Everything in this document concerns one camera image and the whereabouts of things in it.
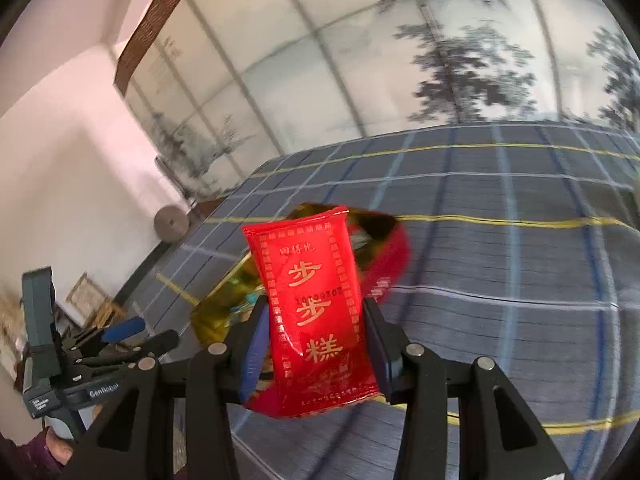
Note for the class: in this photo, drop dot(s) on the purple sleeved left forearm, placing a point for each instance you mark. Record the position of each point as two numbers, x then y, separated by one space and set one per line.
25 460

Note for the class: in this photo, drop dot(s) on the red and gold tin box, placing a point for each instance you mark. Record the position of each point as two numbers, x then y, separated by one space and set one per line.
390 260

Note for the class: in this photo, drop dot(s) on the wooden picture frame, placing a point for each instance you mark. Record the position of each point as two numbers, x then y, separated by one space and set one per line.
87 295

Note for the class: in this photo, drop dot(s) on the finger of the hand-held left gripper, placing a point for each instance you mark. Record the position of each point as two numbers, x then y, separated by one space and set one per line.
125 329
160 342

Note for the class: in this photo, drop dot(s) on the person's left hand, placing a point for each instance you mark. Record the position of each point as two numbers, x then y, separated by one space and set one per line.
60 450

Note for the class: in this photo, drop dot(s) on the blue plaid tablecloth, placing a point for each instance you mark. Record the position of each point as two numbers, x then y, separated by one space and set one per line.
500 260

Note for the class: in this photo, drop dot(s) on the red snack packet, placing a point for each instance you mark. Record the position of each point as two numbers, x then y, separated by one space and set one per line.
310 310

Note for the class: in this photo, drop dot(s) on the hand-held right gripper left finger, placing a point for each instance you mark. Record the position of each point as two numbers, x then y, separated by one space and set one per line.
252 355

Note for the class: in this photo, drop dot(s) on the grey stone disc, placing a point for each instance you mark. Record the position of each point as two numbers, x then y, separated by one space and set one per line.
171 222

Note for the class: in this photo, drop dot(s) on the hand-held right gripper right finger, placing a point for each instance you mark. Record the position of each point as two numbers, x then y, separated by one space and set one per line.
387 360

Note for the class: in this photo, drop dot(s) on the painted tree folding screen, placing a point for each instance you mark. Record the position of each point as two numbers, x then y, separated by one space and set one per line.
325 60

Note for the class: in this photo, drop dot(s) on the brown brick arch beam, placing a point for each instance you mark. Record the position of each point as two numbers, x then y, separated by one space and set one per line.
160 15

